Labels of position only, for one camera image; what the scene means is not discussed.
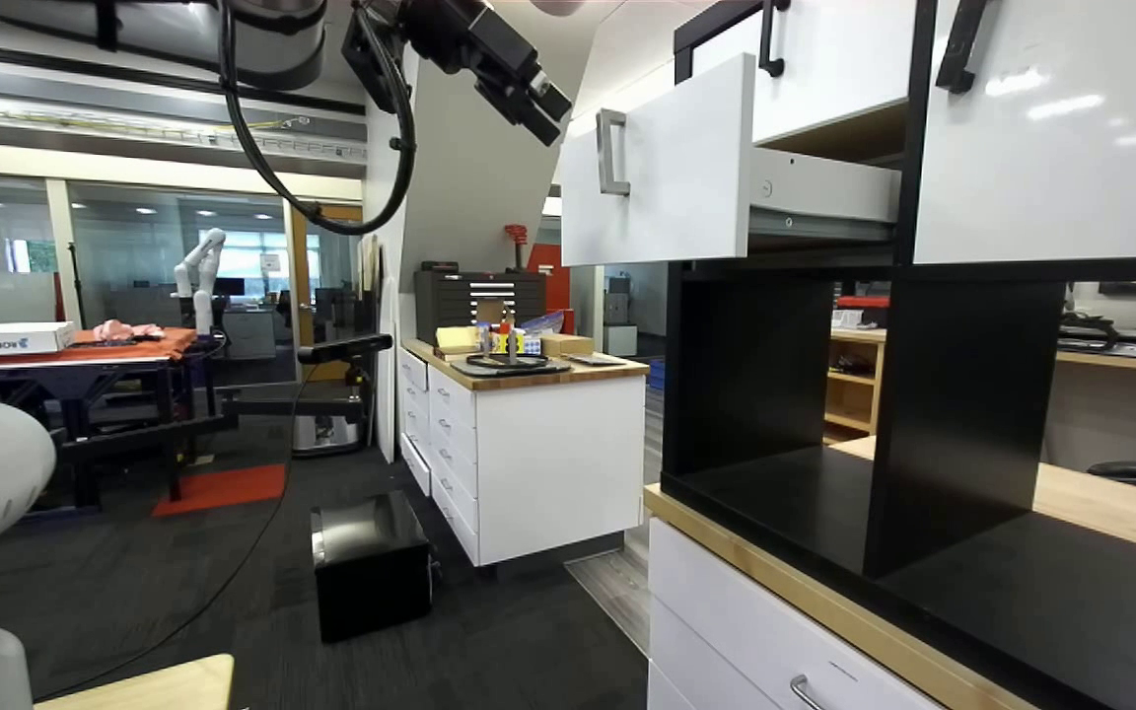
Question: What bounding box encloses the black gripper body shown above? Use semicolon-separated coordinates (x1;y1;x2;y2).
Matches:
397;0;550;108

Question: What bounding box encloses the white drawer with silver handle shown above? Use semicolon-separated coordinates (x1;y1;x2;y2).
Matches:
556;53;905;267

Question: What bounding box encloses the wooden open shelf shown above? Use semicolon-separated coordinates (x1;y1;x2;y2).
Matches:
820;324;891;437

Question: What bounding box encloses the red panel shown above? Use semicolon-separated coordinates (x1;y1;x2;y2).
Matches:
525;242;571;334

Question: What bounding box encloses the black tool chest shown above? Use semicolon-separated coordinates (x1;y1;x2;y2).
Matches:
408;255;546;349

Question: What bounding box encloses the small wooden box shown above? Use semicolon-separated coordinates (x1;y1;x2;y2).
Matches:
537;330;600;363

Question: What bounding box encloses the black round plate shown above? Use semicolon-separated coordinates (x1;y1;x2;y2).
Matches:
458;350;577;384

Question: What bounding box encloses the black metal stand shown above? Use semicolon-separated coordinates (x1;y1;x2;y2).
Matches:
216;326;397;459

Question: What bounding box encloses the white island cabinet, wood top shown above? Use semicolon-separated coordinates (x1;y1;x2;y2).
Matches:
394;330;650;571

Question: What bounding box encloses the black box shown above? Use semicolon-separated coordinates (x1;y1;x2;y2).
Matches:
306;488;437;646

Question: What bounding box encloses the red floor mat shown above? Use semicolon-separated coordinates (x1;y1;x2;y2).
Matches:
148;459;293;526

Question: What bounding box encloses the red-topped workbench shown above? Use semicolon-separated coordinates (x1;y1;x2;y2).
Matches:
0;324;223;512

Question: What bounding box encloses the white base cabinet, wood top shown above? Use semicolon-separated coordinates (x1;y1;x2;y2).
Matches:
644;480;1041;710

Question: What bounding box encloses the white flat box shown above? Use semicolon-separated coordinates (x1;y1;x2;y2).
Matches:
0;321;80;363

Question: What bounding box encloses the wooden table corner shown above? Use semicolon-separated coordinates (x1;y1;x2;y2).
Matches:
32;652;239;710

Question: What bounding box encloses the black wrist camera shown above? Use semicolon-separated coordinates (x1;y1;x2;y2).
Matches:
337;3;401;80

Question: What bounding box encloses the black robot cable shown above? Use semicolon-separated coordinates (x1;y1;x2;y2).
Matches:
211;0;419;242

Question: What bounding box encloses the white drawer with black handle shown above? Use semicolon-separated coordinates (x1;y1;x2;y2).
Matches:
686;0;923;149

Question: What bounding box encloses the black shelf unit frame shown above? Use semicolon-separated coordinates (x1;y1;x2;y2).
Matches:
657;0;1136;710

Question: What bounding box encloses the white cabinet door, black handle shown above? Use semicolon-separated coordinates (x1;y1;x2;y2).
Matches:
909;0;1136;267

